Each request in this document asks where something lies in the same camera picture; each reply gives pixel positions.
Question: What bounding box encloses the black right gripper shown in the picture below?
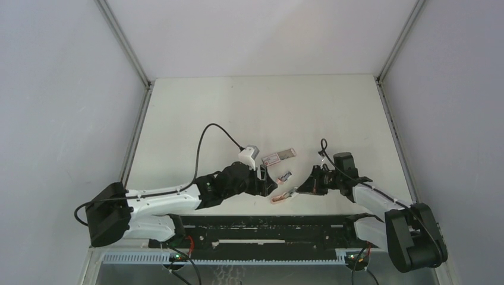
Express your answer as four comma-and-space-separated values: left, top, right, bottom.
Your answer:
298, 165, 342, 195

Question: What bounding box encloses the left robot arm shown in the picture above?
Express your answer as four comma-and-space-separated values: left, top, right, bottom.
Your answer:
83, 161, 278, 248

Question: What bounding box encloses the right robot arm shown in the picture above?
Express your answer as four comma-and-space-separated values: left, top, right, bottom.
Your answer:
297, 165, 448, 273

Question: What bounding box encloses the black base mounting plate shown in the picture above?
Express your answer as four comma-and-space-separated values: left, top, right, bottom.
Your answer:
108, 214, 424, 261

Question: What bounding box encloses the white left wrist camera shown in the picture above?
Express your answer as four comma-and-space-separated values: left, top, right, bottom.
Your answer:
238, 145, 260, 170

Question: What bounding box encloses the black left camera cable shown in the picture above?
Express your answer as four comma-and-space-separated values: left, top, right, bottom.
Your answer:
191, 123, 247, 186

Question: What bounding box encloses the aluminium right frame rail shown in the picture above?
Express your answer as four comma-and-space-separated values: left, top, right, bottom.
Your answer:
374, 0, 429, 202

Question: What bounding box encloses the aluminium frame rail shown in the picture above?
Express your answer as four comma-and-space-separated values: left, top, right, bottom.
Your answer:
95, 1, 150, 183
374, 0, 429, 202

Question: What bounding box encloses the white slotted cable duct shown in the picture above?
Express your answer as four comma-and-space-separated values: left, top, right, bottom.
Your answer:
102, 251, 347, 265

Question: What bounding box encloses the aluminium left frame rail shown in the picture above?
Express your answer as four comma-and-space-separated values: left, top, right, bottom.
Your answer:
95, 1, 150, 183

